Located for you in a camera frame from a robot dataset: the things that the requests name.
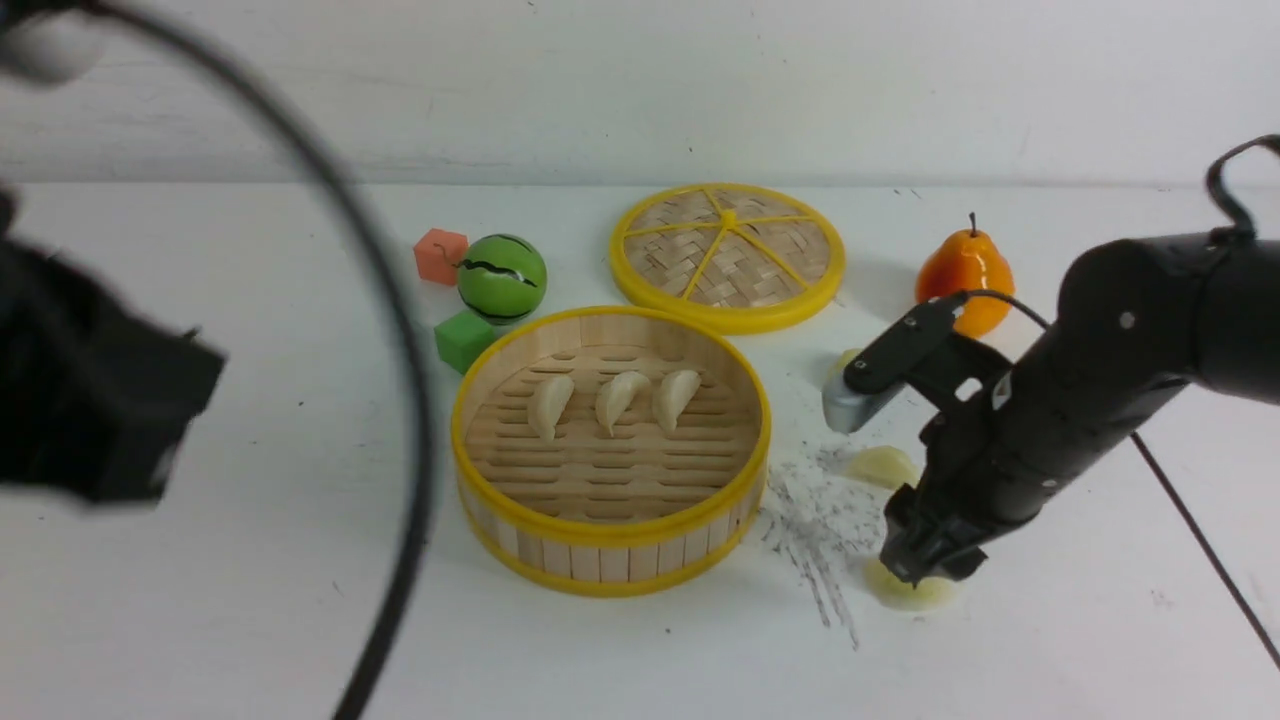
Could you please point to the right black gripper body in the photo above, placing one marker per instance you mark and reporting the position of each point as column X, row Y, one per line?
column 930, row 538

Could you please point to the greenish dumpling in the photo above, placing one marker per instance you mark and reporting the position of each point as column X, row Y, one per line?
column 928, row 595
column 838, row 366
column 885, row 467

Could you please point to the white dumpling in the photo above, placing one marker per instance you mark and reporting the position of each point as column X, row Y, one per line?
column 672, row 397
column 614, row 398
column 547, row 404

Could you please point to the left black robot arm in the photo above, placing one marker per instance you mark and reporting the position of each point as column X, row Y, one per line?
column 95, row 400

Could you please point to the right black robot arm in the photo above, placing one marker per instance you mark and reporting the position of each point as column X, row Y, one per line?
column 1137, row 322

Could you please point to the yellow woven steamer lid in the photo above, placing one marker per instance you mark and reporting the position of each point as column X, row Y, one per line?
column 738, row 258

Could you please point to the yellow bamboo steamer tray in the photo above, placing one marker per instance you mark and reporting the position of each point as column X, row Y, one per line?
column 611, row 517

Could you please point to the orange toy pear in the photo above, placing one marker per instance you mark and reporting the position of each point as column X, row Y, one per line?
column 968, row 260

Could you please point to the green toy watermelon ball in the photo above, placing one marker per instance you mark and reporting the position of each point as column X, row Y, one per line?
column 502, row 278

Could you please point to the green foam cube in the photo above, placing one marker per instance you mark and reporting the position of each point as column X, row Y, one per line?
column 460, row 340

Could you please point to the orange foam cube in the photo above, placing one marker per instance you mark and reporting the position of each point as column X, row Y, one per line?
column 438, row 256

